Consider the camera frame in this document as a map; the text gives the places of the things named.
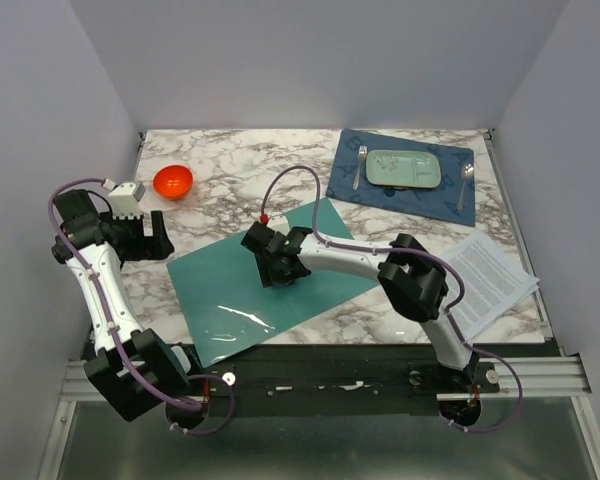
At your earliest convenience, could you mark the aluminium frame rail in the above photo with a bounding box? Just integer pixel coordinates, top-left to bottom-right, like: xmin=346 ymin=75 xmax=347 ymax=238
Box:
xmin=60 ymin=356 xmax=591 ymax=402

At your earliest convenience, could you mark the light green rectangular plate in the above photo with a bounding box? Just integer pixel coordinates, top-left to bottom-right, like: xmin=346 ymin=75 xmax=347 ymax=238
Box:
xmin=366 ymin=149 xmax=442 ymax=189

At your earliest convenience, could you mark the blue patterned placemat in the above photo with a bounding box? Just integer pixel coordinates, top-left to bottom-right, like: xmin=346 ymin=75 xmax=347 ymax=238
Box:
xmin=326 ymin=129 xmax=476 ymax=227

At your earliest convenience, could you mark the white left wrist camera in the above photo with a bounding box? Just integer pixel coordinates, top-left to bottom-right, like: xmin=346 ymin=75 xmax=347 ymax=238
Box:
xmin=107 ymin=182 xmax=146 ymax=220

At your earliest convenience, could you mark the orange plastic bowl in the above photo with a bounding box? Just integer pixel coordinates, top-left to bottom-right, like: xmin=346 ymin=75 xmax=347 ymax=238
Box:
xmin=152 ymin=165 xmax=194 ymax=201

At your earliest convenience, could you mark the black mounting base rail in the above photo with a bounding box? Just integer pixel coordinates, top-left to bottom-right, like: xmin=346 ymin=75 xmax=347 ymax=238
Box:
xmin=166 ymin=344 xmax=500 ymax=423

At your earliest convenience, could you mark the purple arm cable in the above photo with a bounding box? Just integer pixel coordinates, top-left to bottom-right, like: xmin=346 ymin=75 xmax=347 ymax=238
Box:
xmin=259 ymin=165 xmax=525 ymax=434
xmin=47 ymin=177 xmax=236 ymax=437

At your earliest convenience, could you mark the teal plastic file folder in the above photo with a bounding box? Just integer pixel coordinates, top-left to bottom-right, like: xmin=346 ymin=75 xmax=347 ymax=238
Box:
xmin=166 ymin=198 xmax=379 ymax=370

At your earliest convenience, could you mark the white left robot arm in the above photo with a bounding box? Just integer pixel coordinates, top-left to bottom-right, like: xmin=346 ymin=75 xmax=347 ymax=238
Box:
xmin=47 ymin=179 xmax=202 ymax=421

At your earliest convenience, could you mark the printed paper stack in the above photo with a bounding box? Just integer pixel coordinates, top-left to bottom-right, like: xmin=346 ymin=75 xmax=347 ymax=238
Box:
xmin=442 ymin=230 xmax=539 ymax=340

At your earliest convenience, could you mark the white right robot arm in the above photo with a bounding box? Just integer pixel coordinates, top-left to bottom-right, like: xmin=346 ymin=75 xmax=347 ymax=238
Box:
xmin=241 ymin=221 xmax=479 ymax=392

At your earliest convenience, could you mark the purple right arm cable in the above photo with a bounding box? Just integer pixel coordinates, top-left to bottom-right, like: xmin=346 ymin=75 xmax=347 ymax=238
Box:
xmin=259 ymin=165 xmax=525 ymax=434

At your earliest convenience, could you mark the silver spoon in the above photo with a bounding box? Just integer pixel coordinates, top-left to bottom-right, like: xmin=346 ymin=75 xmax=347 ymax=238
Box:
xmin=456 ymin=163 xmax=474 ymax=211

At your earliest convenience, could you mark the silver fork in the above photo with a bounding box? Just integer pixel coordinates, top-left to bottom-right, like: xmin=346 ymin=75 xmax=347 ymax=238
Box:
xmin=352 ymin=145 xmax=368 ymax=191

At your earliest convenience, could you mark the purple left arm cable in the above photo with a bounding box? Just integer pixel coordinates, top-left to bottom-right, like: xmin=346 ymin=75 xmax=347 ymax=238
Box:
xmin=47 ymin=177 xmax=236 ymax=437

